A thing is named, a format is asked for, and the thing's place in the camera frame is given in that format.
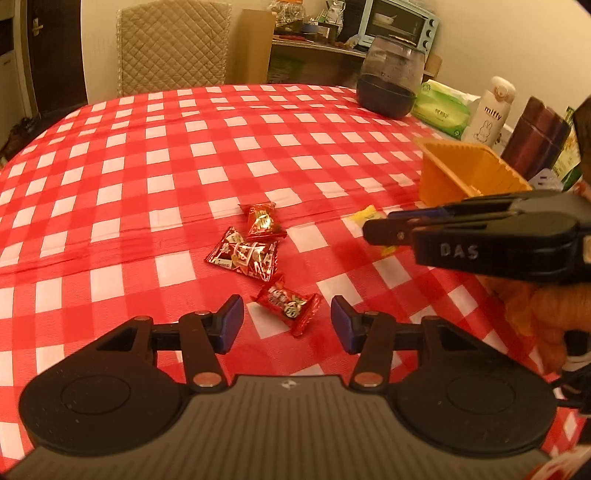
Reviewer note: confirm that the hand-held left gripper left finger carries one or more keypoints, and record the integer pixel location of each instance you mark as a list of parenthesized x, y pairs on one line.
[(228, 323)]

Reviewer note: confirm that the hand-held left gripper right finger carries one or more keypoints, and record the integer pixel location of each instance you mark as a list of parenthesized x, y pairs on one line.
[(346, 323)]

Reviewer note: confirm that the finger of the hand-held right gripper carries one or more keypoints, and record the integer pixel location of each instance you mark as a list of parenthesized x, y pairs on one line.
[(415, 213), (392, 230)]

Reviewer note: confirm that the small yellow candy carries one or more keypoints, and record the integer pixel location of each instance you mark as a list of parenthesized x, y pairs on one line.
[(367, 216)]

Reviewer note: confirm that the red candy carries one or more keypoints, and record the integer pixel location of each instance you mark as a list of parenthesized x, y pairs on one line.
[(261, 221), (288, 304), (224, 249), (258, 261)]

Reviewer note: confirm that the orange plastic tray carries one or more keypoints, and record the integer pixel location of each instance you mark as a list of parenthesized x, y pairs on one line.
[(461, 170)]

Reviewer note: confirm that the person's right hand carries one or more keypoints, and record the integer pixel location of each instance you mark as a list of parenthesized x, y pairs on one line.
[(545, 314)]

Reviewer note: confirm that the grey phone stand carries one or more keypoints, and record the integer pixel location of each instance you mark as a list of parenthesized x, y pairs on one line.
[(547, 180)]

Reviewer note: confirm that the green tissue pack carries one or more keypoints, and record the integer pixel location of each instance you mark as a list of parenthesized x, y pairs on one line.
[(438, 113)]

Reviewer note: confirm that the brown metal flask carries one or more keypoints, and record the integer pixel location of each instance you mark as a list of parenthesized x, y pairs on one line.
[(531, 138)]

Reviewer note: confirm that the white rabbit print bottle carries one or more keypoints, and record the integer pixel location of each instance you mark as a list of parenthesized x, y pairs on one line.
[(485, 124)]

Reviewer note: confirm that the dark glass jar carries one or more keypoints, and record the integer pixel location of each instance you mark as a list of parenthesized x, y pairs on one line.
[(388, 92)]

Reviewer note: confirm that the red checkered tablecloth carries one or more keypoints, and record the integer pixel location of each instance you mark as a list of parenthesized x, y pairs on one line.
[(138, 184)]

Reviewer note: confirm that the light blue toaster oven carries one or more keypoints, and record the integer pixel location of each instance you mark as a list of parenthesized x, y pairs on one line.
[(427, 32)]

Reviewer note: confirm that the white bowl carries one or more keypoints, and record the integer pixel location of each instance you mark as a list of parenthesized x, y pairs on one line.
[(384, 18)]

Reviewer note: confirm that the green white bag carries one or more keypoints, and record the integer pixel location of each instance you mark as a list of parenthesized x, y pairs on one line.
[(333, 11)]

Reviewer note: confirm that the wooden shelf unit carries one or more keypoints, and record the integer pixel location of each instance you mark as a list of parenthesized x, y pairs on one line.
[(254, 46)]

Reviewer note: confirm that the plastic jar orange lid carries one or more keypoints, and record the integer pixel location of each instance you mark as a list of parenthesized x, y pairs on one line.
[(286, 11)]

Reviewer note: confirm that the pair of dark shoes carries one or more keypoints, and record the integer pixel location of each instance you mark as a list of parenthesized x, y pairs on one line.
[(23, 134)]

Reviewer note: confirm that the quilted beige chair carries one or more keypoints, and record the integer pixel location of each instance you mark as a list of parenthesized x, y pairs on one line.
[(175, 46)]

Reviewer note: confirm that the dark wooden door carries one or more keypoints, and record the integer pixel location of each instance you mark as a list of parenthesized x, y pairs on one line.
[(60, 60)]

